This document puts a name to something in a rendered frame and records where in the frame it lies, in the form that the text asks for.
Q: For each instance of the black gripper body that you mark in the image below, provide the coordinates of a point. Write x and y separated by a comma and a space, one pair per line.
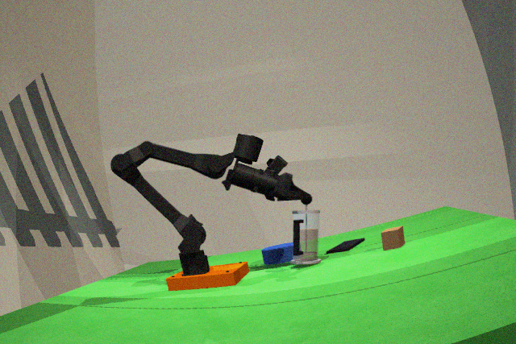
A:
269, 186

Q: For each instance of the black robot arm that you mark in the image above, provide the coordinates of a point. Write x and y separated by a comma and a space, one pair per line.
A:
247, 150

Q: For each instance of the blue block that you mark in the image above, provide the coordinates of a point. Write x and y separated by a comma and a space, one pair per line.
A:
281, 253

